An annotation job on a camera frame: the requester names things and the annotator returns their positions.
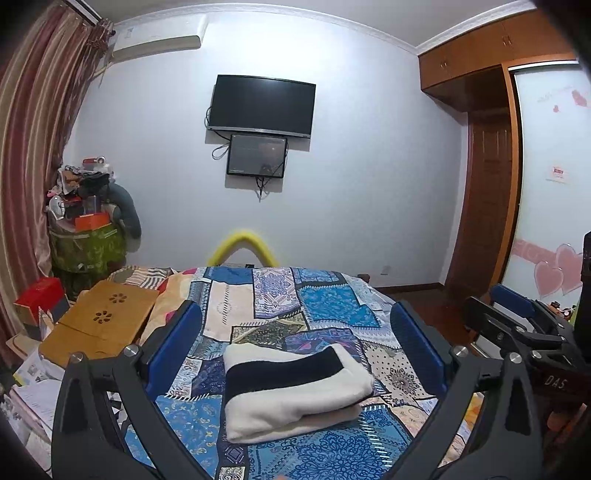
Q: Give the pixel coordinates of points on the blue patchwork blanket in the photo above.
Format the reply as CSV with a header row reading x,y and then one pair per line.
x,y
323,300

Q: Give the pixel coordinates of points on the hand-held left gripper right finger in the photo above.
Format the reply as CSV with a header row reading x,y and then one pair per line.
x,y
418,350

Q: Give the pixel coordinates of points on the small black wall monitor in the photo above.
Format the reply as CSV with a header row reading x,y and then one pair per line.
x,y
256,154

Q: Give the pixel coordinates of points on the grey plush toy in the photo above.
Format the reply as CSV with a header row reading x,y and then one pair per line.
x,y
127,212

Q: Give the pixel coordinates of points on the yellow foam tube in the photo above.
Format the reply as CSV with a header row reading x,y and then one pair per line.
x,y
240,235

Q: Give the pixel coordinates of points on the stack of papers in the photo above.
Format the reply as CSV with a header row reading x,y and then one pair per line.
x,y
34,406

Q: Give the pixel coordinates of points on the white air conditioner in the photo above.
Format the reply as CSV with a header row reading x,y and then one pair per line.
x,y
159,39

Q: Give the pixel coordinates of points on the orange box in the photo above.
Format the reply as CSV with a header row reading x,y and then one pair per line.
x,y
92,222

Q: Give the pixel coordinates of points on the wooden overhead cabinet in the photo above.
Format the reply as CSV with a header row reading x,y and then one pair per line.
x,y
466,55

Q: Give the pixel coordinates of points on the red door sticker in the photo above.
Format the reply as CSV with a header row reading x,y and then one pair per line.
x,y
558,174

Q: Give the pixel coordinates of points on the green fabric bag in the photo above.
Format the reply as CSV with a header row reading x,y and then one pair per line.
x,y
87,251

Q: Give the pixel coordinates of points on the striped pillow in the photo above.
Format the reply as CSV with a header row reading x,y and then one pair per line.
x,y
138,276

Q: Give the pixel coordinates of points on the orange yellow fleece blanket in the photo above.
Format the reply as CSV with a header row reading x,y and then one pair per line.
x,y
472,410

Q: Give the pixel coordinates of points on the pile of household clutter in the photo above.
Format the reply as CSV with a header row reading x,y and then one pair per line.
x,y
76,189

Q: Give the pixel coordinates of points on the red box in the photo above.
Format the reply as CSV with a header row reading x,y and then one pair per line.
x,y
39,297

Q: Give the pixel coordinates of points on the brown striped curtain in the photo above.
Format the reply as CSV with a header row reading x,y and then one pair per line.
x,y
32,161

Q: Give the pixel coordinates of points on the peach printed quilt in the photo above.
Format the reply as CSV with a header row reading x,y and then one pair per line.
x,y
171,290

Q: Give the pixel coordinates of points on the cream navy striped sweater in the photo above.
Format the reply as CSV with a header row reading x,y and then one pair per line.
x,y
295,401

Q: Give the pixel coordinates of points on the brown wooden room door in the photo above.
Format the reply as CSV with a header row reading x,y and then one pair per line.
x,y
489,198

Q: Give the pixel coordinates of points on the black wall television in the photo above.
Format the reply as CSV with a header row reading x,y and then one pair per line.
x,y
261,106

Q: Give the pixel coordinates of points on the pink heart stickers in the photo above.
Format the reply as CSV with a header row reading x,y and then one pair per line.
x,y
561,272

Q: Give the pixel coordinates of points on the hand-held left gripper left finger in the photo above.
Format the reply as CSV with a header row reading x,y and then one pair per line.
x,y
178,341

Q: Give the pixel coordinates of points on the grey checked bed sheet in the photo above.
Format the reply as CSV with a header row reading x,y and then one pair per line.
x,y
383,300

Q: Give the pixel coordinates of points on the wooden lap desk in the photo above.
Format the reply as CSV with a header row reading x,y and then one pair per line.
x,y
101,318

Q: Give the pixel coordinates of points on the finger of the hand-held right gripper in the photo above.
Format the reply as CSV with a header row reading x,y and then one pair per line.
x,y
512,297
489,323

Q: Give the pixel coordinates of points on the small items on nightstand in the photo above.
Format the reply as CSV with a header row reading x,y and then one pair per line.
x,y
561,309

